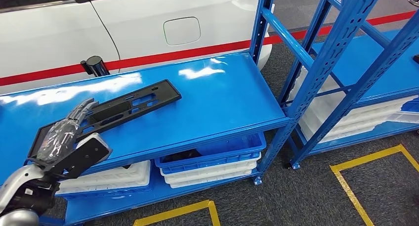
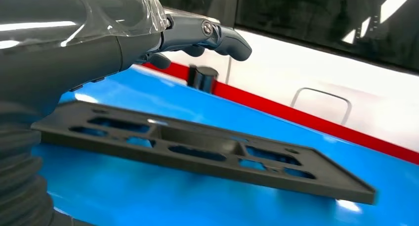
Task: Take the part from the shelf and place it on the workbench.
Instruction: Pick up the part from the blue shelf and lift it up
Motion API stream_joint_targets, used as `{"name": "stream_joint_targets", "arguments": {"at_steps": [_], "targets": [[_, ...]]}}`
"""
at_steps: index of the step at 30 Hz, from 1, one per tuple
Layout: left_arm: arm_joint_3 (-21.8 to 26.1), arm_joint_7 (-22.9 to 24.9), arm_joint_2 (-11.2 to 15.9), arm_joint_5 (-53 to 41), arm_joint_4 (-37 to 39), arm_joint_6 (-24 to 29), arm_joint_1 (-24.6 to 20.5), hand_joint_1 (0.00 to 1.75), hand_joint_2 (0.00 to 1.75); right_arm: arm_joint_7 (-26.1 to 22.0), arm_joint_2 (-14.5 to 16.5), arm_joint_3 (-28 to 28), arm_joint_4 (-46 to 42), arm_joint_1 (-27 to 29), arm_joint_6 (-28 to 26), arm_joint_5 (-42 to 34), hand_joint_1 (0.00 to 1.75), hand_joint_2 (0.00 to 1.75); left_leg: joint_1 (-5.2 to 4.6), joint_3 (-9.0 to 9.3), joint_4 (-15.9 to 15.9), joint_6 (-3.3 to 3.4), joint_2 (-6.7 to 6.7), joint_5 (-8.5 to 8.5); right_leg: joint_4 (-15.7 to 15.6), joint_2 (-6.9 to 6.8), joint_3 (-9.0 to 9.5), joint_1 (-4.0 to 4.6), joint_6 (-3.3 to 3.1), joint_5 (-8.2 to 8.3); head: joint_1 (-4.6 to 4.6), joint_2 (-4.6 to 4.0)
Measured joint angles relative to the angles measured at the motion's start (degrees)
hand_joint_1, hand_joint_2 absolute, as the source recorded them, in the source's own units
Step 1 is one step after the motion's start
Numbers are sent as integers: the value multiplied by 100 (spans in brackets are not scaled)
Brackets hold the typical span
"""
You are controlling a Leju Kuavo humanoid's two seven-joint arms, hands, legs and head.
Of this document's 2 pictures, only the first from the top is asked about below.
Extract blue steel shelf rack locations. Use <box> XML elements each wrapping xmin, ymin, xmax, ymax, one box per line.
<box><xmin>280</xmin><ymin>0</ymin><xmax>419</xmax><ymax>170</ymax></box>
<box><xmin>0</xmin><ymin>0</ymin><xmax>387</xmax><ymax>226</ymax></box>

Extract white plastic bin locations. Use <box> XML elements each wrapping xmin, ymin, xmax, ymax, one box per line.
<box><xmin>168</xmin><ymin>169</ymin><xmax>254</xmax><ymax>189</ymax></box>
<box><xmin>299</xmin><ymin>119</ymin><xmax>377</xmax><ymax>144</ymax></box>
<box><xmin>296</xmin><ymin>106</ymin><xmax>407</xmax><ymax>134</ymax></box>
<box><xmin>58</xmin><ymin>177</ymin><xmax>153</xmax><ymax>196</ymax></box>
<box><xmin>160</xmin><ymin>159</ymin><xmax>259</xmax><ymax>185</ymax></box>
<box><xmin>288</xmin><ymin>65</ymin><xmax>419</xmax><ymax>120</ymax></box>
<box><xmin>386</xmin><ymin>111</ymin><xmax>419</xmax><ymax>125</ymax></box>
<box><xmin>57</xmin><ymin>159</ymin><xmax>152</xmax><ymax>187</ymax></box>

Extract blue plastic bin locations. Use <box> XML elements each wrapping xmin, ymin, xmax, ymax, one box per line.
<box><xmin>401</xmin><ymin>98</ymin><xmax>419</xmax><ymax>114</ymax></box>
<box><xmin>154</xmin><ymin>133</ymin><xmax>267</xmax><ymax>176</ymax></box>

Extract black barrier post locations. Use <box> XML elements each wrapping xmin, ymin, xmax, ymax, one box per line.
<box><xmin>80</xmin><ymin>55</ymin><xmax>111</xmax><ymax>78</ymax></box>

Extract black parts in bin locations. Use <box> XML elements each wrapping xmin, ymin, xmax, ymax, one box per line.
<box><xmin>162</xmin><ymin>149</ymin><xmax>203</xmax><ymax>164</ymax></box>

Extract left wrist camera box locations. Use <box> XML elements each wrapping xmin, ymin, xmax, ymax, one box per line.
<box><xmin>42</xmin><ymin>133</ymin><xmax>114</xmax><ymax>181</ymax></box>

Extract white car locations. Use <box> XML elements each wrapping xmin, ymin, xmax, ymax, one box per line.
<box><xmin>0</xmin><ymin>0</ymin><xmax>273</xmax><ymax>96</ymax></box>

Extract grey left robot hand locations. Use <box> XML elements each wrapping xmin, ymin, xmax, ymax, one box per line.
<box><xmin>36</xmin><ymin>98</ymin><xmax>99</xmax><ymax>165</ymax></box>

